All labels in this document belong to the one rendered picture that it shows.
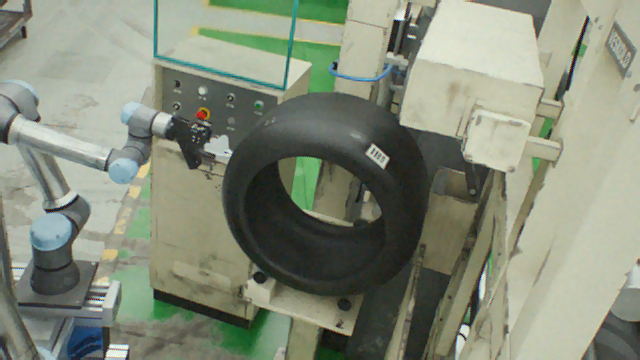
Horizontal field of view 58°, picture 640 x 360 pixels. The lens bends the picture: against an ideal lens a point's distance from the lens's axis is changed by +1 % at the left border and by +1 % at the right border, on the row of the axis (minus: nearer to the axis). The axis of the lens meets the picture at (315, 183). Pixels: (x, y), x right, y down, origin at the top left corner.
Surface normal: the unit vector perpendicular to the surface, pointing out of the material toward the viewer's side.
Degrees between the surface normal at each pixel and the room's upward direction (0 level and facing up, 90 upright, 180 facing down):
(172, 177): 90
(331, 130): 42
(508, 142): 72
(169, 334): 0
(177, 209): 90
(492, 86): 90
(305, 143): 80
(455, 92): 90
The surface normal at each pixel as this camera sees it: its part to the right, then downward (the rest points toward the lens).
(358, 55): -0.27, 0.47
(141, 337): 0.15, -0.84
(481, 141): -0.22, 0.18
